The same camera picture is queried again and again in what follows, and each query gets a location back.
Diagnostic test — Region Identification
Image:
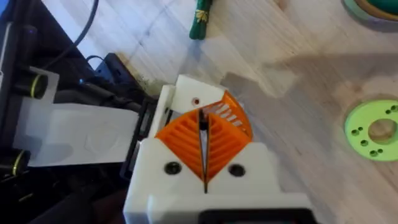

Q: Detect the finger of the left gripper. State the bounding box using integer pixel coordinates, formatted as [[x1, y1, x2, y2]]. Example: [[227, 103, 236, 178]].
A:
[[148, 73, 231, 139], [200, 90, 254, 140]]

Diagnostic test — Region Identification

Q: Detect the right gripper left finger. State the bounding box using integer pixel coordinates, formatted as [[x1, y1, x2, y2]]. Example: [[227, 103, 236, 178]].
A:
[[123, 109, 206, 224]]

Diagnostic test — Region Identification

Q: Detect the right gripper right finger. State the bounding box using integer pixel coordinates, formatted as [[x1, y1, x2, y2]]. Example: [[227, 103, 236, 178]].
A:
[[203, 113, 282, 195]]

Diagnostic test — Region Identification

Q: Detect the green vegetable toy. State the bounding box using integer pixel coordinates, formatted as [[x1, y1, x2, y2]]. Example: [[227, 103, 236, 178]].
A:
[[188, 0, 213, 40]]

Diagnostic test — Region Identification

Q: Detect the green disc with holes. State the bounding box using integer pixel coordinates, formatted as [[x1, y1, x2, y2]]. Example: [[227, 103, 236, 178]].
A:
[[344, 99, 398, 162]]

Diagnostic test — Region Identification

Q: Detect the black cable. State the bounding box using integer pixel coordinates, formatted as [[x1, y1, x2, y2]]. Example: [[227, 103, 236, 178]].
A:
[[42, 0, 100, 70]]

